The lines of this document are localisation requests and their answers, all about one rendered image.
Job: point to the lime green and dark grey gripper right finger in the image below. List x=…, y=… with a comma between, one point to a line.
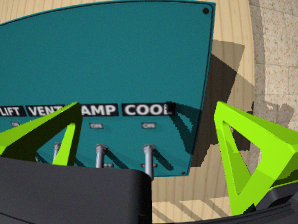
x=279, y=163

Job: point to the teal wedge-shaped console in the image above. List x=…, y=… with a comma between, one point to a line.
x=138, y=68

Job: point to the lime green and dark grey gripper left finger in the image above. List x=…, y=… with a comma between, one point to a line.
x=23, y=141

